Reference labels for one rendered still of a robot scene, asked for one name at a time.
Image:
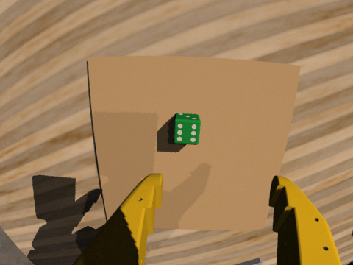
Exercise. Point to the tan flat mat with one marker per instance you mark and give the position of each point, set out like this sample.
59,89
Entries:
222,183

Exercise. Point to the green die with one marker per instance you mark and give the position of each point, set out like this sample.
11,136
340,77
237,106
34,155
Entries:
186,128

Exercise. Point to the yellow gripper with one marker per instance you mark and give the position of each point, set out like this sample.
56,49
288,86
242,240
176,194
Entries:
304,237

